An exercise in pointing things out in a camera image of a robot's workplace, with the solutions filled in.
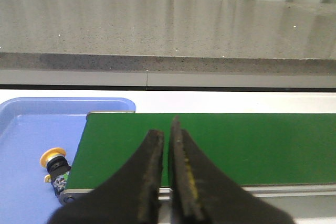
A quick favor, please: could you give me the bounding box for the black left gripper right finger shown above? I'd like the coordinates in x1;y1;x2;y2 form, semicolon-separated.
169;116;294;223

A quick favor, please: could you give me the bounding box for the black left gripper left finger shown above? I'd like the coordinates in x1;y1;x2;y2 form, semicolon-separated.
48;130;164;223

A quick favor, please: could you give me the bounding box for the yellow push button switch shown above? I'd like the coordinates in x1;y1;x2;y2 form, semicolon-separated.
39;147;71;198

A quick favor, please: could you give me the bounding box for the green conveyor belt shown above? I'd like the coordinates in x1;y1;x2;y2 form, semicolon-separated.
67;113;335;189

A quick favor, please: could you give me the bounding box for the blue plastic tray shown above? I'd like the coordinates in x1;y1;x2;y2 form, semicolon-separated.
1;98;135;223

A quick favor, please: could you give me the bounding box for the grey stone counter slab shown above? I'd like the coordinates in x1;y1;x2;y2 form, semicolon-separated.
1;0;335;89

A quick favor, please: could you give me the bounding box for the aluminium conveyor frame rail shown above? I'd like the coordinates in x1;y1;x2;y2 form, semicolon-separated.
58;110;336;224

